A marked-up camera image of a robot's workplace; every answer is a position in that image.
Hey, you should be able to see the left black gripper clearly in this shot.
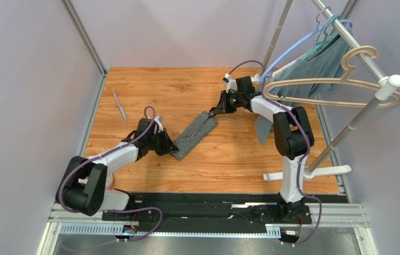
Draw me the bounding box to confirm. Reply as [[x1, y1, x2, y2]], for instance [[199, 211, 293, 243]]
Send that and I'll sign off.
[[147, 128, 179, 156]]

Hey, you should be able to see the grey stitched cloth napkin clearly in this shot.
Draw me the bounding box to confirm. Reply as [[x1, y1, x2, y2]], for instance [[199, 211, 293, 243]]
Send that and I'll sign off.
[[171, 111, 218, 160]]

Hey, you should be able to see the black spoon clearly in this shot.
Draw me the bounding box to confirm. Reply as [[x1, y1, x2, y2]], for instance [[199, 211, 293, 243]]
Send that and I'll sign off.
[[190, 116, 214, 138]]

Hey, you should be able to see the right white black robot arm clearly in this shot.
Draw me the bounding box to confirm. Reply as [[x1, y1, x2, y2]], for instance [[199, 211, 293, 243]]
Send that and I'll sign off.
[[209, 76, 314, 222]]

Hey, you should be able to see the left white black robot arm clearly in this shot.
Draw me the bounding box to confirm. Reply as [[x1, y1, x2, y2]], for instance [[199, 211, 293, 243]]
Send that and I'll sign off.
[[55, 118, 179, 216]]

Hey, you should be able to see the teal hanging garment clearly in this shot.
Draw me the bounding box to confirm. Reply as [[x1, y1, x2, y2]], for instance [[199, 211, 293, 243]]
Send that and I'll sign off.
[[255, 26, 355, 146]]

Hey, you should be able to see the blue clothes hanger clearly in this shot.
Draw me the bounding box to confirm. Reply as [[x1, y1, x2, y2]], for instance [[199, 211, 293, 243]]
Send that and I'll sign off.
[[256, 14, 353, 84]]

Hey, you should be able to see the wooden clothes hanger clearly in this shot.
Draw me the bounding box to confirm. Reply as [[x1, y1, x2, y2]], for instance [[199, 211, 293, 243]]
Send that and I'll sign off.
[[262, 45, 400, 108]]

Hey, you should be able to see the metal clothes rack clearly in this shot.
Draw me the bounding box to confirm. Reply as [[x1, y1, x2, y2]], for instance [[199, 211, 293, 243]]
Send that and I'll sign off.
[[253, 0, 400, 182]]

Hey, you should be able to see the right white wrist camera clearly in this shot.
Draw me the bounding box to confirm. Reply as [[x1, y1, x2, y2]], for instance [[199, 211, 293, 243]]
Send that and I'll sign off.
[[222, 73, 238, 92]]

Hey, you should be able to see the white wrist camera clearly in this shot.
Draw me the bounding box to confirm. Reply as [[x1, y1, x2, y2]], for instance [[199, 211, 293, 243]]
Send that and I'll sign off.
[[222, 73, 238, 92], [154, 115, 163, 134]]

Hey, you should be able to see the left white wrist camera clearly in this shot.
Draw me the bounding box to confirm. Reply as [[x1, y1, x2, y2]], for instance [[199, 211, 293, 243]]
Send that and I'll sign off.
[[154, 115, 163, 134]]

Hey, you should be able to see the pink handled knife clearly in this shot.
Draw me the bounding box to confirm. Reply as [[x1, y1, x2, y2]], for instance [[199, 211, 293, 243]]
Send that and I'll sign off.
[[112, 89, 127, 124]]

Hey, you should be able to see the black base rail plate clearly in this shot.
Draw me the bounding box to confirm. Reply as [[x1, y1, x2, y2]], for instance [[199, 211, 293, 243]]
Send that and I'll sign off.
[[102, 192, 312, 234]]

